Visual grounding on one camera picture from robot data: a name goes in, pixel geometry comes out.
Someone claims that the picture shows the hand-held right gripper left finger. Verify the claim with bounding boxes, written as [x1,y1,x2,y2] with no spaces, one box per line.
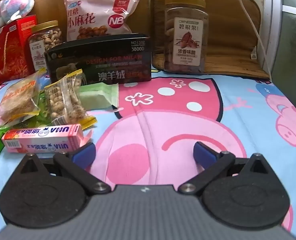
[14,142,111,196]

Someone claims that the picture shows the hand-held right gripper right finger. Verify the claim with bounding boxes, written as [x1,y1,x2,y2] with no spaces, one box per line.
[179,142,276,195]

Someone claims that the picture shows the pink candy box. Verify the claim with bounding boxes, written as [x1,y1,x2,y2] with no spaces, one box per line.
[1,124,85,154]

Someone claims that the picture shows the black cardboard box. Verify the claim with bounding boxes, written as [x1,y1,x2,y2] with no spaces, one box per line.
[44,33,153,87]

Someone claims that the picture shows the printed cartoon blanket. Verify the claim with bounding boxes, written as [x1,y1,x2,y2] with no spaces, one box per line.
[0,70,296,233]

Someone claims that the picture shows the peanut crisp packet yellow ends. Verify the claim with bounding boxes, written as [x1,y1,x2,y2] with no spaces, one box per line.
[44,70,97,130]

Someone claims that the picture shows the pale green snack packet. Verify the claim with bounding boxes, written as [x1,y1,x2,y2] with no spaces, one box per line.
[78,84,120,109]

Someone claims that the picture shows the brown cake packet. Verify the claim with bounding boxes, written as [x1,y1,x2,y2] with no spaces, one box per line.
[0,70,46,125]

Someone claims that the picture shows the small nut jar gold lid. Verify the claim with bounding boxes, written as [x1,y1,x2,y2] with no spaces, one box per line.
[28,20,64,73]

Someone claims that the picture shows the red gift bag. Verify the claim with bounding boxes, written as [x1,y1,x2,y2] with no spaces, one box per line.
[0,15,39,82]

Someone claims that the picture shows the large clear jar yellow lid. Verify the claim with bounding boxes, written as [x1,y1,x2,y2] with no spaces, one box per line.
[163,0,210,73]

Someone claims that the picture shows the brown wicker basket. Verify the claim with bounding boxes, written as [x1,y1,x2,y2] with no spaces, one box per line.
[150,0,271,79]

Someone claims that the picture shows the pink snack bag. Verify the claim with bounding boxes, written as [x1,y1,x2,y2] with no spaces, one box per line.
[63,0,142,42]

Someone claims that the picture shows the frosted glass door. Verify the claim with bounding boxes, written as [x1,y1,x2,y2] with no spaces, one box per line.
[263,0,296,120]

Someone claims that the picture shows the white cable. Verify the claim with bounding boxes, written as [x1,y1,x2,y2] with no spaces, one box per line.
[228,0,273,80]

